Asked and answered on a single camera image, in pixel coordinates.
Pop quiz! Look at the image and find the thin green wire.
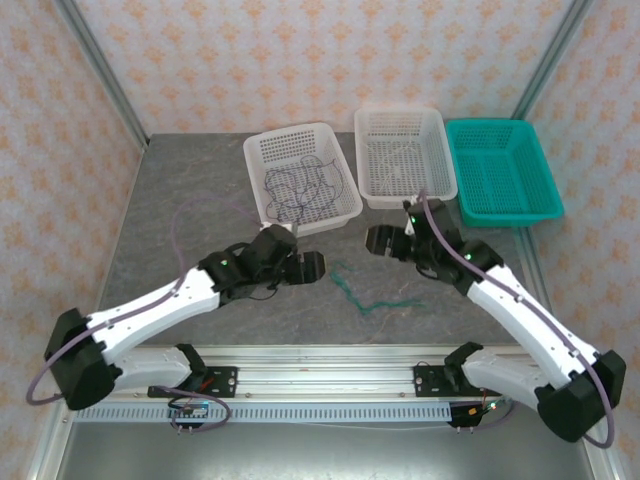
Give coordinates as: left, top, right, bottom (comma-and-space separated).
329, 262, 426, 317

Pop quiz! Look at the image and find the thin white wire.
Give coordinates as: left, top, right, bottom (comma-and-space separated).
367, 142, 431, 194

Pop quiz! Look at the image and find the thin purple wire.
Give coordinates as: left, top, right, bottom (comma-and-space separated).
263, 154, 351, 224

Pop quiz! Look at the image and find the teal perforated basket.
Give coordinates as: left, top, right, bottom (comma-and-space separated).
444, 117, 565, 228

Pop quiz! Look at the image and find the white perforated basket tilted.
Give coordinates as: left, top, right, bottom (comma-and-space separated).
242, 122, 364, 239

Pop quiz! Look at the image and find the black mounting plate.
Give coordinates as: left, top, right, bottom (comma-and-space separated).
198, 365, 239, 399
412, 364, 452, 399

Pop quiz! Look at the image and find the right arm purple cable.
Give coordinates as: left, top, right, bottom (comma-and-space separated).
417, 189, 617, 449

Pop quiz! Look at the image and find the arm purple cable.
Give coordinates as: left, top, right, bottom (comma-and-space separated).
25, 197, 264, 406
417, 189, 617, 449

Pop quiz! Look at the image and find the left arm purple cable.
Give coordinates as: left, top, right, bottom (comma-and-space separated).
25, 197, 264, 406

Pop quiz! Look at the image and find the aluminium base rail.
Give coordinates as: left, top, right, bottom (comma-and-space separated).
119, 344, 531, 401

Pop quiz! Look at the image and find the white slotted cable duct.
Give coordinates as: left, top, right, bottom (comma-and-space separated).
74, 402, 454, 424

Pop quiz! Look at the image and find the aluminium frame post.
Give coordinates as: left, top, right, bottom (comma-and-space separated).
52, 0, 150, 151
512, 0, 596, 121

